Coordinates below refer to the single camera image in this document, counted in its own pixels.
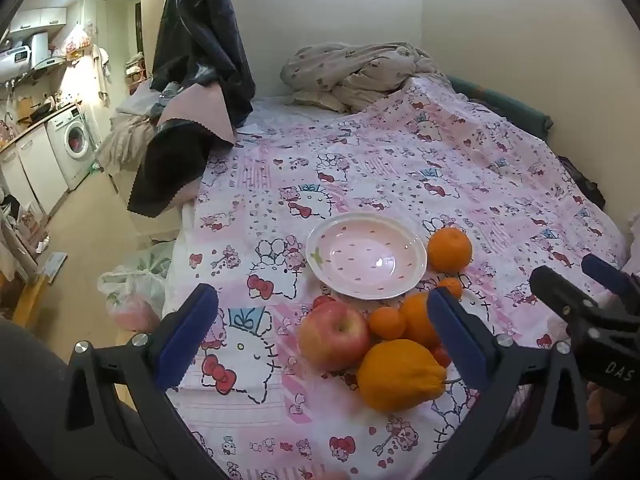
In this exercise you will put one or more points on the black hanging garment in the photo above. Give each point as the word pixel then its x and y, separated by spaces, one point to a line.
pixel 200 35

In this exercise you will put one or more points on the white water heater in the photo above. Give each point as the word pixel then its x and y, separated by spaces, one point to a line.
pixel 20 55

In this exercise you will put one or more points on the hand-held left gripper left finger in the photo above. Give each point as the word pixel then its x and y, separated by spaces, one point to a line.
pixel 187 332

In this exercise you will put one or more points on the pink cartoon printed blanket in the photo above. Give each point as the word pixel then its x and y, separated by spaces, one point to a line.
pixel 350 180

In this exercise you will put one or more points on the pink strawberry-print plate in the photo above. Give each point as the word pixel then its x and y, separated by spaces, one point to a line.
pixel 370 255

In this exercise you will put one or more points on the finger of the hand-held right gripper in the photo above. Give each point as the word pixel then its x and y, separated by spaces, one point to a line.
pixel 557 290
pixel 607 272

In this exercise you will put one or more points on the round orange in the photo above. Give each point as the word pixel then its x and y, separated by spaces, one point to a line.
pixel 415 317
pixel 450 249

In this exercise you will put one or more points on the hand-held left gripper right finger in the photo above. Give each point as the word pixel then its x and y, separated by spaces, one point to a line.
pixel 457 335

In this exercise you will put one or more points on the teal bed headboard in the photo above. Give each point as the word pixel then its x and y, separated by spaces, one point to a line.
pixel 505 105

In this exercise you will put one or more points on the clear plastic bag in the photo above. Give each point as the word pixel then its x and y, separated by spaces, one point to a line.
pixel 132 295

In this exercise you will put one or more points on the dark cloth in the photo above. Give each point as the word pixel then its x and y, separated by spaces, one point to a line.
pixel 580 180

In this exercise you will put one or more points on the grey bedding pile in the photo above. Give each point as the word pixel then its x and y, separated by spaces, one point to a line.
pixel 127 132

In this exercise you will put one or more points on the red apple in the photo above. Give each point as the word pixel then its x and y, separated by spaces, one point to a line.
pixel 334 335

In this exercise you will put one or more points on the large bumpy orange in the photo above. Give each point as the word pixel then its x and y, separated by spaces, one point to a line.
pixel 400 374

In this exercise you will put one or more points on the black zigzag-edged cloth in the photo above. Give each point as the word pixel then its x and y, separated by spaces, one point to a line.
pixel 165 170

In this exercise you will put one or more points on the pink cloth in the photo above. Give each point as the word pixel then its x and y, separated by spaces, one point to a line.
pixel 200 105

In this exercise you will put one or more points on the crumpled beige quilt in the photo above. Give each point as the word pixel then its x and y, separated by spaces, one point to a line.
pixel 350 75

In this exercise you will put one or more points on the white kitchen base cabinet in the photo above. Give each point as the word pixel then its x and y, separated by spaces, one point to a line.
pixel 35 170

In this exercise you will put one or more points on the small mandarin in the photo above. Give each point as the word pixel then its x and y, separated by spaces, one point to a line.
pixel 454 287
pixel 386 322

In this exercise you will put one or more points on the white wall cabinet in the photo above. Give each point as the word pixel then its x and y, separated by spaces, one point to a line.
pixel 40 20

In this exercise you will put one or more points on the person's right hand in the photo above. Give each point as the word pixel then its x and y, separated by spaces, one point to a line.
pixel 602 405

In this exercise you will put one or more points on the white washing machine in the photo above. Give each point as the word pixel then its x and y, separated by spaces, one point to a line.
pixel 72 142

